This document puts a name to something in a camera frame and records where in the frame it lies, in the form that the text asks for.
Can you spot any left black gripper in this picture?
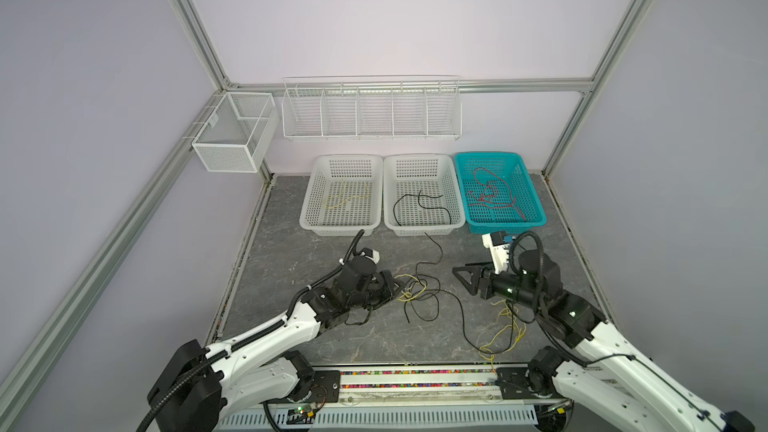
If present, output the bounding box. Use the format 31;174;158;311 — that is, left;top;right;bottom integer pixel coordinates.
348;270;405;310

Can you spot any cable bundle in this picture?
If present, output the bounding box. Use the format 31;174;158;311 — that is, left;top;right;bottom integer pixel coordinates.
392;231;517;356

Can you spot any yellow cable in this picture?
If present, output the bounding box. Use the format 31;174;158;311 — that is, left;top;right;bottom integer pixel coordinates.
477;298;528;373
323;183;362;212

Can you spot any long red cable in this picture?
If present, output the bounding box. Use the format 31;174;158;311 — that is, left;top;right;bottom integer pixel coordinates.
466;183;499;211

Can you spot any black cable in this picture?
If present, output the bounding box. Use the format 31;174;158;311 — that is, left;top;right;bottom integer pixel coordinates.
392;190;454;228

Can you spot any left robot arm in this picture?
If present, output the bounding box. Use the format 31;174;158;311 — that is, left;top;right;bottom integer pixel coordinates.
137;233;404;431

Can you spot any teal plastic basket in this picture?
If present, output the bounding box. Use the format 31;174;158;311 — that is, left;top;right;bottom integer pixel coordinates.
454;152;547;235

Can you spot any left white plastic basket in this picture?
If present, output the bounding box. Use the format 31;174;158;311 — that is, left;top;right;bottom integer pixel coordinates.
299;155;384;236

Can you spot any white plastic basket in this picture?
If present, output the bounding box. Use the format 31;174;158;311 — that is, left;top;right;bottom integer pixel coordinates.
299;155;384;236
383;154;466;237

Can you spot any middle white plastic basket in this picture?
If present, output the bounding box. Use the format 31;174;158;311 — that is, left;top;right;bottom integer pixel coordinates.
383;154;466;237

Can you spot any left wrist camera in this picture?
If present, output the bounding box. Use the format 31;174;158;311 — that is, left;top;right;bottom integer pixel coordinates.
357;247;380;264

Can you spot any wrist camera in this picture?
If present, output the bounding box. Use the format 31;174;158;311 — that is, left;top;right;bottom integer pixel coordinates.
482;231;514;274
357;247;380;264

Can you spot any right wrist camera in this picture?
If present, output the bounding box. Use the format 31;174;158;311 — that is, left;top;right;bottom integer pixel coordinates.
482;231;514;274

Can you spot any front aluminium rail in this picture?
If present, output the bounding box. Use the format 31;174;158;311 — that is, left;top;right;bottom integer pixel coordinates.
170;361;673;412

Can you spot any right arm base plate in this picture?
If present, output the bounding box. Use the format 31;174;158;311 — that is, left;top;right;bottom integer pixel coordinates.
494;367;555;400

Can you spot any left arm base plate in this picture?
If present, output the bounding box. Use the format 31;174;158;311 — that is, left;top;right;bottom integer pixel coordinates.
286;369;341;403

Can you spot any white slotted cable duct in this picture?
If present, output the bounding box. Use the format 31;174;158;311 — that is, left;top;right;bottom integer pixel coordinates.
217;404;539;431

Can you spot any long white wire rack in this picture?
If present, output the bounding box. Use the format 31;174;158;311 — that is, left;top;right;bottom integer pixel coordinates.
282;75;463;140

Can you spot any white mesh wall box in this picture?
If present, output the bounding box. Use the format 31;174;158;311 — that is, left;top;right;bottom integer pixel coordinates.
192;92;279;173

